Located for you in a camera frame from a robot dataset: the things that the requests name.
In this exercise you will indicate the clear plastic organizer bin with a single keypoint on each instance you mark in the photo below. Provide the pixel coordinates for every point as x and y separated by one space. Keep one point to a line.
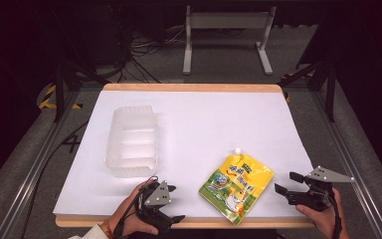
132 142

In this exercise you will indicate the black tripod stand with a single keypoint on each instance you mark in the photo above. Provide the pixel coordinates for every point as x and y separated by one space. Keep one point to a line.
59 93

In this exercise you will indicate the white metal stand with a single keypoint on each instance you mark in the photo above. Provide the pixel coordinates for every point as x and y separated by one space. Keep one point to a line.
229 20

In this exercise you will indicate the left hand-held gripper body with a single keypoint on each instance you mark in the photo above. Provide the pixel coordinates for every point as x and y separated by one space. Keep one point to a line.
159 196

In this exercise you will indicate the yellow black striped tape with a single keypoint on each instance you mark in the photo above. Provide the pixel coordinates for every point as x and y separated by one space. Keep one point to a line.
48 98

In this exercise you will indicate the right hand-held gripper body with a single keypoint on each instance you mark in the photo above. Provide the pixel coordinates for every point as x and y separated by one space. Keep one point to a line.
315 197

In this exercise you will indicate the person's right hand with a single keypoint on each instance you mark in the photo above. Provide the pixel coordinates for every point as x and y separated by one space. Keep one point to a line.
328 222

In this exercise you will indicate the aluminium frame rail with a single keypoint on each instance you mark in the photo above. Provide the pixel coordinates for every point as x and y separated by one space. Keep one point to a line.
348 159
33 169

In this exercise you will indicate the yellow spouted pouch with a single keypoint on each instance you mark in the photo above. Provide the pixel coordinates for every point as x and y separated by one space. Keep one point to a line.
237 187

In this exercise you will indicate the person's left hand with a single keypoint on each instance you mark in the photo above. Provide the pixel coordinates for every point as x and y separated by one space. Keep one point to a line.
127 214

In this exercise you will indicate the black metal stand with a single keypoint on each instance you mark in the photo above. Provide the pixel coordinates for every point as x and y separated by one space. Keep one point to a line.
330 89

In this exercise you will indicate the white paper sheet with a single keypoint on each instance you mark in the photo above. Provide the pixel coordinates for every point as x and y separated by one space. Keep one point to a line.
192 132

